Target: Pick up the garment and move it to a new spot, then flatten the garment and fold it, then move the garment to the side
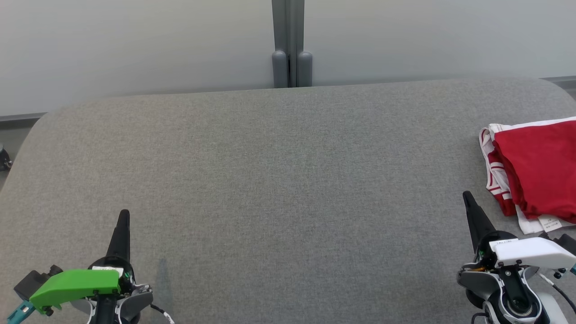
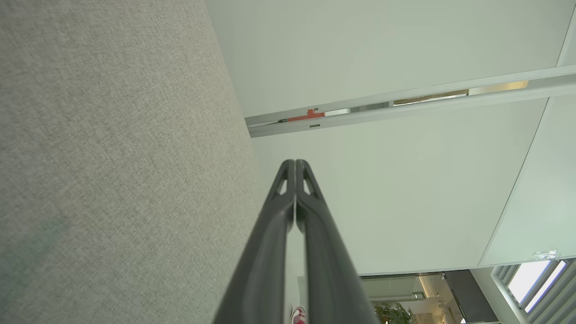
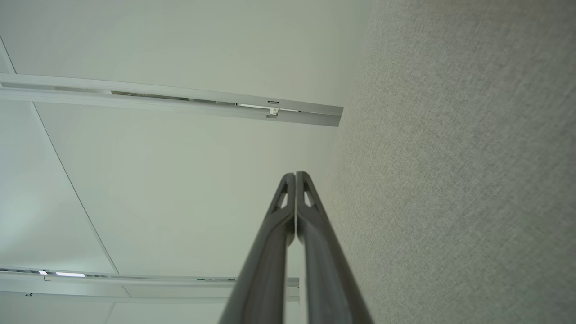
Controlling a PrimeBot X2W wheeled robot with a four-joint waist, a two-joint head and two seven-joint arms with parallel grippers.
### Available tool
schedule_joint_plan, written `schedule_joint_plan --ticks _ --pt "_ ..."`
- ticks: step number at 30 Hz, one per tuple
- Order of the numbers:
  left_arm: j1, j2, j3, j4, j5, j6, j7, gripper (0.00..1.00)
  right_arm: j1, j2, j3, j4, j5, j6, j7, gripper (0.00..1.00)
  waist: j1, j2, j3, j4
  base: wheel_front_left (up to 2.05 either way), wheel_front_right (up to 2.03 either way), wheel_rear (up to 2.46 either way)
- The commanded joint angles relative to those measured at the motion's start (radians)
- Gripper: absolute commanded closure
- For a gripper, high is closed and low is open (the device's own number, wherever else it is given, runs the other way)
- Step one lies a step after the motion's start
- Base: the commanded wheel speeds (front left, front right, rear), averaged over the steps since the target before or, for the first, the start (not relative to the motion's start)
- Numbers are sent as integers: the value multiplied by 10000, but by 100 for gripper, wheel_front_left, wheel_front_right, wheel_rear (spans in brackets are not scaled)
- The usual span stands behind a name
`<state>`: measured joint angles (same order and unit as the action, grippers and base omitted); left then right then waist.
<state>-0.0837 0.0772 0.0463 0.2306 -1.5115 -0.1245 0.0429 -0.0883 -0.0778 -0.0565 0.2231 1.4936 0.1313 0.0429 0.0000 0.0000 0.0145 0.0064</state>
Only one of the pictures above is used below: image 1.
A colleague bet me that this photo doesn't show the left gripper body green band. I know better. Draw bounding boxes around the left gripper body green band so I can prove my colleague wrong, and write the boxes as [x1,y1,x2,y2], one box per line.
[29,257,135,314]

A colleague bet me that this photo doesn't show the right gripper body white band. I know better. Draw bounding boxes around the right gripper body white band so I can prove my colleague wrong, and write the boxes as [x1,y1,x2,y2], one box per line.
[475,230,576,270]

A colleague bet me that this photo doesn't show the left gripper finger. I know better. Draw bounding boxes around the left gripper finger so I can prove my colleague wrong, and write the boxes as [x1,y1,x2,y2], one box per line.
[107,210,131,261]

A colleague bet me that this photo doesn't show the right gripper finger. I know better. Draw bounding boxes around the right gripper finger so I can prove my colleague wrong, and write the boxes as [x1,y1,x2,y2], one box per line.
[463,191,498,252]

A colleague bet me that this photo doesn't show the red basketball jersey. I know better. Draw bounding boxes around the red basketball jersey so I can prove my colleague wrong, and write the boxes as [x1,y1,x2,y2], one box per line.
[479,124,576,234]

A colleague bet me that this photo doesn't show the red shorts with white stripe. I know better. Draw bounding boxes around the red shorts with white stripe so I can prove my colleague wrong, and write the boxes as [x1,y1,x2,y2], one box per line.
[490,117,576,224]

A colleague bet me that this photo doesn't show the dark grey baseboard strip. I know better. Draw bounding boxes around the dark grey baseboard strip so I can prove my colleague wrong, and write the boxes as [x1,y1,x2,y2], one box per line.
[0,112,46,123]
[540,76,576,89]

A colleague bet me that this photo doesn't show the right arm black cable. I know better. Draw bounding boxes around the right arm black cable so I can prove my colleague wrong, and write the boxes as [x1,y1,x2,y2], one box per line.
[538,272,576,315]

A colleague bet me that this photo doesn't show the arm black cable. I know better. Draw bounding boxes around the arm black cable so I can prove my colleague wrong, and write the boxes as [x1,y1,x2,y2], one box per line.
[148,304,176,324]
[538,272,576,315]

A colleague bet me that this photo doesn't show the left teal cable connector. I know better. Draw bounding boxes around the left teal cable connector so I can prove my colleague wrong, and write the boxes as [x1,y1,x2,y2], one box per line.
[7,299,36,323]

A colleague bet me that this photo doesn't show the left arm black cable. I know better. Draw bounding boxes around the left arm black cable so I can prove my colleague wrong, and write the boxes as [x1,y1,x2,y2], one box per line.
[148,304,176,324]

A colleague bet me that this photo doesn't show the grey vertical post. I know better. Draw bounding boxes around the grey vertical post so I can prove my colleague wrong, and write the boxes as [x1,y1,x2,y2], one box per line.
[272,50,288,88]

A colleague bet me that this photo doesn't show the grey rounded post cap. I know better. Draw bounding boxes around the grey rounded post cap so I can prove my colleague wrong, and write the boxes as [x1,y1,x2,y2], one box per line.
[297,51,313,87]

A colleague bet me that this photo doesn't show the grey partition post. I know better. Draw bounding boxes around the grey partition post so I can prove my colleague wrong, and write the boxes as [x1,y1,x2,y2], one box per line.
[271,0,305,88]

